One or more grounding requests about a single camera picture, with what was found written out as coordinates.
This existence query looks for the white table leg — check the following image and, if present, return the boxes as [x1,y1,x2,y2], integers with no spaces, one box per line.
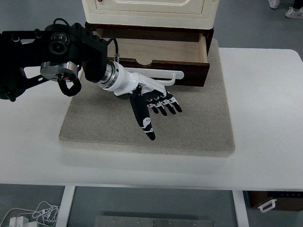
[232,190,249,227]
[55,186,76,227]

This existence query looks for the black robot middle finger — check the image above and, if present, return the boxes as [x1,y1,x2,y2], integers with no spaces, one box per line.
[154,97,167,116]

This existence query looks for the left white table leg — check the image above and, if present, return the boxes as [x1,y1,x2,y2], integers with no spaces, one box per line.
[55,186,76,227]

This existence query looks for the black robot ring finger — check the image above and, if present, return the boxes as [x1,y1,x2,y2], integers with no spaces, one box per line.
[161,94,176,114]

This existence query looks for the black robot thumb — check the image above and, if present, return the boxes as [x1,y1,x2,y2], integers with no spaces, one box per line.
[130,91,156,140]

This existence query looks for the white sneaker left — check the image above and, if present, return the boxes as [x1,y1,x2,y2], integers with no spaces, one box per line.
[268,0,280,9]

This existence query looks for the right white table leg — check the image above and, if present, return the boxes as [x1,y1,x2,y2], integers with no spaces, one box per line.
[232,190,249,227]

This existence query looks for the dark wooden drawer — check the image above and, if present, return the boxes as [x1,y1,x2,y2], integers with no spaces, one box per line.
[92,30,210,87]

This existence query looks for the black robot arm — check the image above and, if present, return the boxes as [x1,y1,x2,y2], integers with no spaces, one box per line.
[0,18,182,140]

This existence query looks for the cream upper cabinet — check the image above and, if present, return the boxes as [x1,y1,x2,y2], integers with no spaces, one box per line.
[82,0,219,29]

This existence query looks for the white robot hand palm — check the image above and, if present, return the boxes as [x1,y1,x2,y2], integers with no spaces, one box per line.
[97,61,168,98]

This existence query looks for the white drawer handle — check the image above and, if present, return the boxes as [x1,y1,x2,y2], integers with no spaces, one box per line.
[125,68,184,86]

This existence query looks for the white sneaker right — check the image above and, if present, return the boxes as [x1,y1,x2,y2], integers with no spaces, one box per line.
[285,7,303,19]

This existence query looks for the beige fabric pad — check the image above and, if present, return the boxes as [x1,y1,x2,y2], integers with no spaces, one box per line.
[59,40,235,157]

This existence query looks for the white sneaker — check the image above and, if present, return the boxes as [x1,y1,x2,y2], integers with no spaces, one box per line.
[285,7,303,19]
[268,0,280,9]

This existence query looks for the white power adapter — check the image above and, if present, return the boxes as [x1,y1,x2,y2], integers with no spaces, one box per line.
[9,216,29,227]

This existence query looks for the brown box with handle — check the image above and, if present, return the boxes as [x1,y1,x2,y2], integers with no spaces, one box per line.
[248,191,303,213]

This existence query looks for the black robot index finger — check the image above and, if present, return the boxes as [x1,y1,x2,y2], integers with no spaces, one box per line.
[146,99,159,113]

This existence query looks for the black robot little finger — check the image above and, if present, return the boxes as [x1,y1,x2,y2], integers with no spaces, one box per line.
[166,91,182,113]

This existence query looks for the white cable bundle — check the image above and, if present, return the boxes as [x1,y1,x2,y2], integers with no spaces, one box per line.
[0,201,61,227]

